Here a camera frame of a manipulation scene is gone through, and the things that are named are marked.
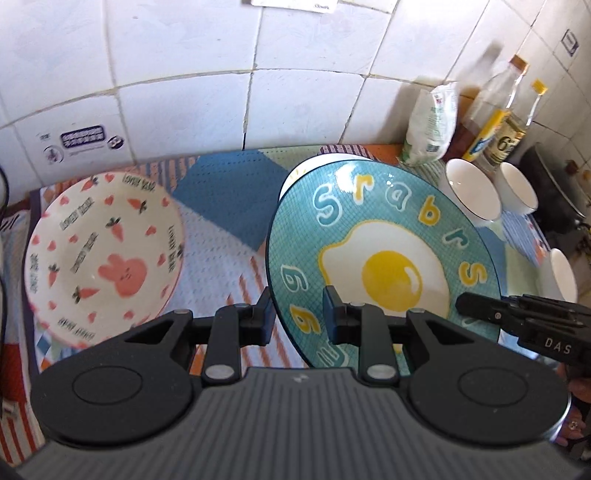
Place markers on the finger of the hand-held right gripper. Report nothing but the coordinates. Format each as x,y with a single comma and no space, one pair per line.
480,308

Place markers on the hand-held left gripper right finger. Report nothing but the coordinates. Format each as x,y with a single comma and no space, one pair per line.
330,316

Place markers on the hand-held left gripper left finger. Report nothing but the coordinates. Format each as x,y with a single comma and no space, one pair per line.
267,318

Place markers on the blue fried egg plate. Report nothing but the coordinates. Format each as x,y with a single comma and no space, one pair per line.
392,240

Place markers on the white bowl with dark rim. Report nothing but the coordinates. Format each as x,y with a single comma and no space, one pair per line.
471,187
517,187
564,274

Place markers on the white rabbit carrot plate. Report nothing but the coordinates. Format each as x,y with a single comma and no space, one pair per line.
106,258

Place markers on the colourful patchwork mat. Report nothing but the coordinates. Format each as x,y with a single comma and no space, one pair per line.
221,272

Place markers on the black gas stove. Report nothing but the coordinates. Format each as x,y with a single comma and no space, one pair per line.
563,228

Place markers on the black pot with glass lid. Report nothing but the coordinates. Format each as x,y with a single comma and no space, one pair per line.
549,180

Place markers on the yellow cap clear bottle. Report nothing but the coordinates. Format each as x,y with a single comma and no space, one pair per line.
505,143

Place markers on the bottle with brown liquid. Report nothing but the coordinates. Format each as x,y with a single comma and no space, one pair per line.
459,138

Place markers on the yellow label clear bottle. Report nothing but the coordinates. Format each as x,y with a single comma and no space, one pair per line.
489,129

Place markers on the white green seasoning bag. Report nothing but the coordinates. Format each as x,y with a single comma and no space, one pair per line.
429,127

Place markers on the small blue wall sticker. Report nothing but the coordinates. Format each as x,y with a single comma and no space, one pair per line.
571,42

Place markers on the white wall socket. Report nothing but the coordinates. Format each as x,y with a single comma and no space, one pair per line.
295,3

